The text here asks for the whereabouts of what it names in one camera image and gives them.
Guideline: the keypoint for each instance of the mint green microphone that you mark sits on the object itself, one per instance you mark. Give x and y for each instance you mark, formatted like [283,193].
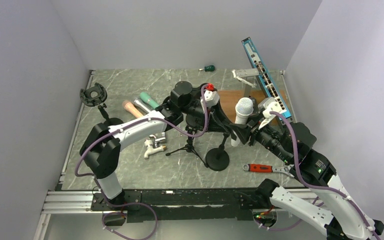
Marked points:
[146,98]

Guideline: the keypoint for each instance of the wooden board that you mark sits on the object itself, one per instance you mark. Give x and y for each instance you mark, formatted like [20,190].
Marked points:
[229,99]

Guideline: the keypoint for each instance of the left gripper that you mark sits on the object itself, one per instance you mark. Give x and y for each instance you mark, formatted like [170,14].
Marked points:
[218,122]

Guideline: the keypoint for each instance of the black shock mount desk stand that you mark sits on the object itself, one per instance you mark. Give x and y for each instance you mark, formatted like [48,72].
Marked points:
[95,96]

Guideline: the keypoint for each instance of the grey condenser microphone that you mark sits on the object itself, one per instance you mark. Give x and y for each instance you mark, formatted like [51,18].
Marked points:
[141,105]

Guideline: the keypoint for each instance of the blue network switch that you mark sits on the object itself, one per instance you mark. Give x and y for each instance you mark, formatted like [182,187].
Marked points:
[264,78]

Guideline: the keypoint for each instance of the black tripod shock mount stand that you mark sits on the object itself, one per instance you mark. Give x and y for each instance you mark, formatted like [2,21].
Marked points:
[189,147]

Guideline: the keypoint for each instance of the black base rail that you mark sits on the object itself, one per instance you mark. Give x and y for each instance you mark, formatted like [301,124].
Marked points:
[185,204]

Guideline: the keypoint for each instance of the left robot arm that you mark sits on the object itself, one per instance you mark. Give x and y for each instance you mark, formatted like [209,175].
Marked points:
[190,110]

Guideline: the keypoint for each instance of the metal bracket on post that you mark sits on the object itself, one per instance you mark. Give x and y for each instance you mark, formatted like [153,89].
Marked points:
[247,77]

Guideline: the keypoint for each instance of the black round base stand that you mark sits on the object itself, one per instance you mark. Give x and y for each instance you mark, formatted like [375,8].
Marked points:
[217,159]

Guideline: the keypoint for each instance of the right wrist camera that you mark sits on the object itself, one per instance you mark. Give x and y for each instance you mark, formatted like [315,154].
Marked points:
[267,106]

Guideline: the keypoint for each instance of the red handled adjustable wrench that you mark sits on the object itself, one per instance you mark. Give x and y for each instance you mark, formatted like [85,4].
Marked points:
[261,168]

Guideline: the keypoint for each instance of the peach pink microphone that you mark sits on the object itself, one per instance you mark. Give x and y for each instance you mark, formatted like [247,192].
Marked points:
[129,107]

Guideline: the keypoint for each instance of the white microphone silver grille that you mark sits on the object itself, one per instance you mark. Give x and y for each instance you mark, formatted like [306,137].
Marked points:
[243,109]

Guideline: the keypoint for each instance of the white and chrome faucet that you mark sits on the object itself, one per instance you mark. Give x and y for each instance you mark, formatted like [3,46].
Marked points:
[155,144]

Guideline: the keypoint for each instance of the green handled screwdriver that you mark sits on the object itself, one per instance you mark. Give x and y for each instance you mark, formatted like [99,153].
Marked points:
[208,68]

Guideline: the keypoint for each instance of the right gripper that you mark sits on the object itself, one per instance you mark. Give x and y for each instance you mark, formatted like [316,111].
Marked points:
[244,131]

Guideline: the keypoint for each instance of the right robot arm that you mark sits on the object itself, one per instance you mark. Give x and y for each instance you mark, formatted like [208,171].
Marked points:
[340,218]

